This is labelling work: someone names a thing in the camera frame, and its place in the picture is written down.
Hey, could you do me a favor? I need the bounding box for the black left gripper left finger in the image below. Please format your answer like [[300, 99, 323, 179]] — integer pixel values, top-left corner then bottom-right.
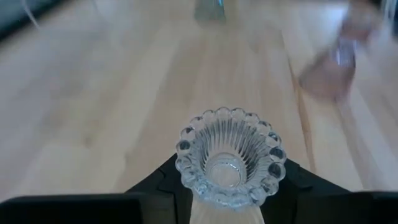
[[125, 153, 194, 224]]

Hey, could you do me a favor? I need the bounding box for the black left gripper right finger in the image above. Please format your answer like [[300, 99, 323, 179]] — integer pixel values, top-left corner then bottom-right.
[[261, 158, 351, 224]]

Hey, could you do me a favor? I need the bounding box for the clear glass candle holder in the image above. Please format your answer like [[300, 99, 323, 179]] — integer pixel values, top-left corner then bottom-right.
[[175, 107, 287, 224]]

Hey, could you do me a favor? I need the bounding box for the pink glass candle holder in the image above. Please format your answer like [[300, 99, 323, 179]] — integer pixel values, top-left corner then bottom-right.
[[298, 18, 383, 102]]

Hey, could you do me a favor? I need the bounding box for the green glass candle holder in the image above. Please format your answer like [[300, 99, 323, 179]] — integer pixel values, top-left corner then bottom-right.
[[194, 0, 227, 23]]

